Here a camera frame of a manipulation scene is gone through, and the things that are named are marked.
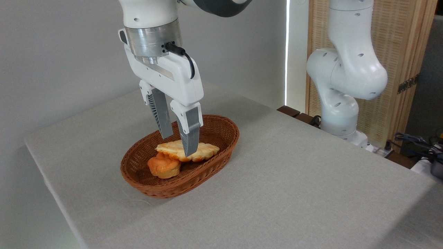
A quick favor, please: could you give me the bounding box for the flat leaf-shaped bread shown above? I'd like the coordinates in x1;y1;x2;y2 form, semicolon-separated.
155;140;220;163

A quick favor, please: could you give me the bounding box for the wooden lattice screen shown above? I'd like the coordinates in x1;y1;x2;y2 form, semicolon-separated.
306;0;439;150

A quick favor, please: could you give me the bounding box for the round orange bread bun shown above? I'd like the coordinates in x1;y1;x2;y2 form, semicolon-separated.
147;153;182;179

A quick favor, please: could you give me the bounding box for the brown wicker basket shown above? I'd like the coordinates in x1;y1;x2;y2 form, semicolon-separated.
120;114;240;199

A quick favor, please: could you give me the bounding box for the black metal hinge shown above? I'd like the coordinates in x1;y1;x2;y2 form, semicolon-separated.
397;74;420;95

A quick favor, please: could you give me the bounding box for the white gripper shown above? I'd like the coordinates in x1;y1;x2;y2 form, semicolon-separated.
118;28;205;157

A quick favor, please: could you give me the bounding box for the grey tablecloth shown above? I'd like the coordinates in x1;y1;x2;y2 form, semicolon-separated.
23;81;443;249

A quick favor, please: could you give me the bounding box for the bundle of black cables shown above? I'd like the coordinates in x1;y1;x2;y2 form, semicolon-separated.
384;132;443;164

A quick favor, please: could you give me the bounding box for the white power strip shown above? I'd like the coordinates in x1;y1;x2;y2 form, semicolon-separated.
366;143;396;158

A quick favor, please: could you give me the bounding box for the dark wooden board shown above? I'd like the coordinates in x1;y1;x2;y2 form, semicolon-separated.
277;105;419;170

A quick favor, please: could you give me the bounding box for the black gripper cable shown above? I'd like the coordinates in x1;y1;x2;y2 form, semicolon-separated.
164;42;196;80

